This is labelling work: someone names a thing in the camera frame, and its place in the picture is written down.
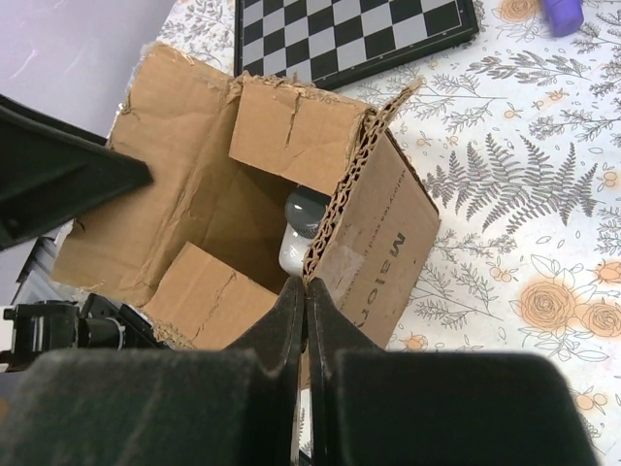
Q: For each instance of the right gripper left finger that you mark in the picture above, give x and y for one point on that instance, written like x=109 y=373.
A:
x=235 y=406

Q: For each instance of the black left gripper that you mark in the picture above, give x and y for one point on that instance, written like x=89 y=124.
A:
x=52 y=172

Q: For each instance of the white bottle grey cap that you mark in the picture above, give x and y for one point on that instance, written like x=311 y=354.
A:
x=304 y=209

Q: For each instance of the brown taped cardboard box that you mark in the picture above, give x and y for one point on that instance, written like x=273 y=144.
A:
x=197 y=250

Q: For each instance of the black white checkerboard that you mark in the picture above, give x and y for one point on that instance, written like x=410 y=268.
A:
x=333 y=43

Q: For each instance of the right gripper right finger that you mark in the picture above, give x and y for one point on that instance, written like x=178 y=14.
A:
x=371 y=406

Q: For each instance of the purple cylindrical handle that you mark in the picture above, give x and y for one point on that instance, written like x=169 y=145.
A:
x=564 y=17

